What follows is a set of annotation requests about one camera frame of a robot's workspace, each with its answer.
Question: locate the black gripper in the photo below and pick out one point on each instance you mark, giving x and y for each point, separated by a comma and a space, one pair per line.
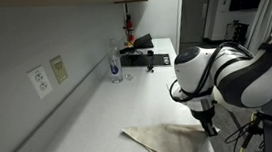
206, 114

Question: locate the stained beige cloth towel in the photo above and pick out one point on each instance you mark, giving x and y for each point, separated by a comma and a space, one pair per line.
172, 141

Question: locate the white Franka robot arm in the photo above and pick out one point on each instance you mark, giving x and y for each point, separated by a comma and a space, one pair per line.
260, 77

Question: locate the clear plastic wrapper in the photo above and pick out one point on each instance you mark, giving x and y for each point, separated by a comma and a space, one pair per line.
129, 77

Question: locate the black angled stand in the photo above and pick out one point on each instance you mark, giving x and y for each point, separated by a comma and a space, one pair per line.
142, 41

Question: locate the clear plastic water bottle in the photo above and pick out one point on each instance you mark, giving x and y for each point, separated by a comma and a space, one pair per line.
115, 68

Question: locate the grey door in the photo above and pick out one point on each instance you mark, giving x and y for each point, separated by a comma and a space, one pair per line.
194, 16

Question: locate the white curtain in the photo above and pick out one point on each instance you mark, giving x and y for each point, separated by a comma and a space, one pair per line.
265, 23

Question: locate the red fire extinguisher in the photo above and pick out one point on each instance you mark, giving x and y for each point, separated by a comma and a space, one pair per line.
130, 28

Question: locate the small black clamp mount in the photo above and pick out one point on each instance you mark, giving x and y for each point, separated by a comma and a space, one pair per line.
150, 68

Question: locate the beige wall switch plate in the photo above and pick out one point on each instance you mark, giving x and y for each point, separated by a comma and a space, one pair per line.
58, 70

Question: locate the white wall outlet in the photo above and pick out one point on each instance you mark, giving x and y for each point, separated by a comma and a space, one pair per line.
39, 82

